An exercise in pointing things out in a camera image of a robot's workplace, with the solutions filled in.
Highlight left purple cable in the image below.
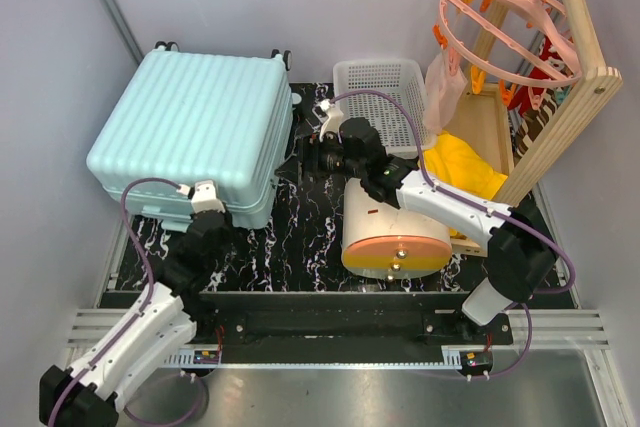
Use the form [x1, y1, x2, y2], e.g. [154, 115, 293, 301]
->
[44, 176, 207, 427]

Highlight translucent pink plastic bag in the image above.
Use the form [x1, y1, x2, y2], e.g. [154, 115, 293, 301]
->
[423, 51, 467, 135]

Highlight light blue hard-shell suitcase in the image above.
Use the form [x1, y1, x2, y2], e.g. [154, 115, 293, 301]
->
[86, 45, 294, 232]

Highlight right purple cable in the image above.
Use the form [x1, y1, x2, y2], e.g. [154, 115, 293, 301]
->
[319, 89, 577, 382]

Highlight wooden tray base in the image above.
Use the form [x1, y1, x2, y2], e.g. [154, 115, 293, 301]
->
[444, 84, 521, 257]

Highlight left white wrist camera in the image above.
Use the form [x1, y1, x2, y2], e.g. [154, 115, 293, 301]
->
[176, 180, 226, 214]

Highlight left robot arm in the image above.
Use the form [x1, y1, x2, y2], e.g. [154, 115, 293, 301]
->
[39, 210, 233, 426]

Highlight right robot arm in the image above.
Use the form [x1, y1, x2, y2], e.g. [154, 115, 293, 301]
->
[275, 118, 560, 344]

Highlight pink round clip hanger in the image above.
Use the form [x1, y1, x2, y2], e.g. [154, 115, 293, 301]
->
[433, 0, 582, 107]

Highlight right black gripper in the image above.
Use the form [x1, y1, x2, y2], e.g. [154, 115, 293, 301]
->
[275, 129, 366, 187]

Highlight white perforated plastic basket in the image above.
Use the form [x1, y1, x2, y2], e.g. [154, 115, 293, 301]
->
[333, 58, 436, 158]

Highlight white round drum box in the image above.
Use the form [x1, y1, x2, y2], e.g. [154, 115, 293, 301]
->
[341, 179, 452, 280]

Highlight yellow cloth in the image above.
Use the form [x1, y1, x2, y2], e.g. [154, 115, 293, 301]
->
[422, 130, 509, 240]

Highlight red cloth item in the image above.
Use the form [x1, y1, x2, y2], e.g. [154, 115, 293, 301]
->
[507, 36, 571, 116]

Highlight wooden hanger rack frame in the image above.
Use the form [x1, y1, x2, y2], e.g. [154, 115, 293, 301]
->
[493, 0, 623, 205]

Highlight black marble pattern mat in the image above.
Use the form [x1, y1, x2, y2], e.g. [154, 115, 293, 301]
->
[104, 83, 487, 294]

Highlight purple cable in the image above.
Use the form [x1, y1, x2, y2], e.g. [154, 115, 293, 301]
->
[319, 89, 577, 382]
[44, 176, 207, 427]

